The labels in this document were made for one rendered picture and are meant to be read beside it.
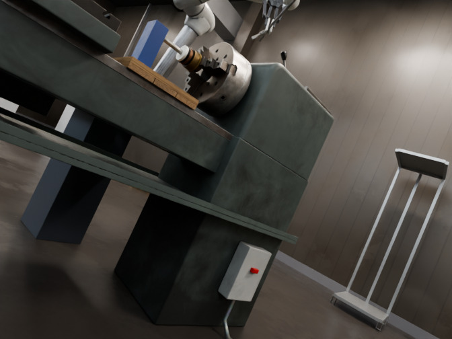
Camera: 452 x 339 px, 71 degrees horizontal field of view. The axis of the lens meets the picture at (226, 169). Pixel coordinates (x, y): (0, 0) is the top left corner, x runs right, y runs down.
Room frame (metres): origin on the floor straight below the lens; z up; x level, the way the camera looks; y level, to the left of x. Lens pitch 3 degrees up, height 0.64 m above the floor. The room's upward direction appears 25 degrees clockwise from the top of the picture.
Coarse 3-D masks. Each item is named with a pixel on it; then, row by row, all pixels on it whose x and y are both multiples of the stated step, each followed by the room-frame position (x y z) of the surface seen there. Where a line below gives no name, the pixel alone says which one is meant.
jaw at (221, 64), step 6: (204, 60) 1.32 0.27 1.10; (210, 60) 1.31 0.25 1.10; (222, 60) 1.29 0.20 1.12; (198, 66) 1.33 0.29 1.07; (204, 66) 1.32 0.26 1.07; (210, 66) 1.30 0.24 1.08; (216, 66) 1.30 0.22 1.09; (222, 66) 1.29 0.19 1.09; (228, 66) 1.31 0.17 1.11; (234, 66) 1.31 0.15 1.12; (210, 72) 1.35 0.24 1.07; (216, 72) 1.34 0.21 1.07; (222, 72) 1.32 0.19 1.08; (234, 72) 1.32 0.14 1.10
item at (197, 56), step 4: (188, 52) 1.29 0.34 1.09; (192, 52) 1.30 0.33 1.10; (196, 52) 1.32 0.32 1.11; (188, 56) 1.29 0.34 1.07; (192, 56) 1.30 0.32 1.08; (196, 56) 1.31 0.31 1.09; (200, 56) 1.32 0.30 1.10; (184, 60) 1.30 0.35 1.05; (188, 60) 1.30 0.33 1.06; (192, 60) 1.30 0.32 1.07; (196, 60) 1.31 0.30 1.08; (200, 60) 1.32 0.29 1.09; (184, 64) 1.32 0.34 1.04; (188, 64) 1.31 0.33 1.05; (192, 64) 1.31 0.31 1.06; (196, 64) 1.32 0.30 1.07; (188, 68) 1.33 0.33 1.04; (192, 68) 1.33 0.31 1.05; (196, 68) 1.35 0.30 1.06; (200, 68) 1.35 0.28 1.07
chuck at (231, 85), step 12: (216, 48) 1.42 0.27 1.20; (228, 48) 1.36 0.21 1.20; (216, 60) 1.40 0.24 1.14; (228, 60) 1.33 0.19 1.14; (240, 60) 1.34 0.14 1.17; (204, 72) 1.45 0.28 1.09; (228, 72) 1.30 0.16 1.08; (240, 72) 1.33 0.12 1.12; (204, 84) 1.39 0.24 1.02; (216, 84) 1.34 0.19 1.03; (228, 84) 1.31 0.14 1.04; (240, 84) 1.34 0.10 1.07; (204, 96) 1.36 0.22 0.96; (216, 96) 1.33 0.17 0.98; (228, 96) 1.35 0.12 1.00; (204, 108) 1.41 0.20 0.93; (216, 108) 1.40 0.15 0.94
